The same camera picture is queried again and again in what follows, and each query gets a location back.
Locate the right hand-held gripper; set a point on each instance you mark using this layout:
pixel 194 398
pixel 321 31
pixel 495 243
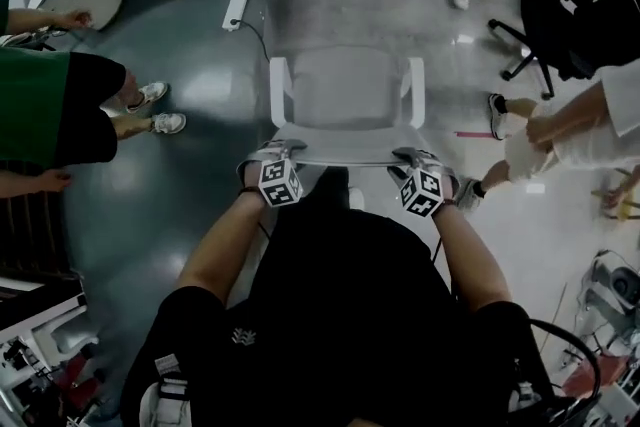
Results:
pixel 421 195

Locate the white grey office chair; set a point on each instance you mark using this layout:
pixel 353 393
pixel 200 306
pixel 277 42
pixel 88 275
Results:
pixel 350 85

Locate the person's left forearm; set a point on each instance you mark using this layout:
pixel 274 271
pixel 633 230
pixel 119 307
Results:
pixel 220 245

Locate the thin wooden stick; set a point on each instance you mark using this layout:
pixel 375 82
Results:
pixel 555 315

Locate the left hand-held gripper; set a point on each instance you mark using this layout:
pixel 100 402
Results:
pixel 280 182

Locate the black office chair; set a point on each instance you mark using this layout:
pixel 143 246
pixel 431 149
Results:
pixel 565 25

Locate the dark wooden rack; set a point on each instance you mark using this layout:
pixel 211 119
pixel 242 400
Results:
pixel 30 230

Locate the red box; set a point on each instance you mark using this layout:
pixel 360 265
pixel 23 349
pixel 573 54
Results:
pixel 597 372

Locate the white power strip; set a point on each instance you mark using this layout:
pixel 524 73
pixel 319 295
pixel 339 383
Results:
pixel 235 12

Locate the white shelf unit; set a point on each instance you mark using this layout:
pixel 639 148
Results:
pixel 35 300

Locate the grey projector device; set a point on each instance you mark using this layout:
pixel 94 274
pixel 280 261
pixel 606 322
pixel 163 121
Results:
pixel 617 285

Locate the person's black t-shirt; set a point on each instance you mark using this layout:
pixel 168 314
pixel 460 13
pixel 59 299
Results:
pixel 350 315

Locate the white waist pouch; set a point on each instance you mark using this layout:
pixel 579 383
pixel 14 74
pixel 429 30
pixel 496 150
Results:
pixel 167 402

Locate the pink floor tape strip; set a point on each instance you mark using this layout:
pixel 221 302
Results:
pixel 472 134

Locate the person's right forearm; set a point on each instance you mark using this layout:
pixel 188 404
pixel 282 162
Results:
pixel 467 260

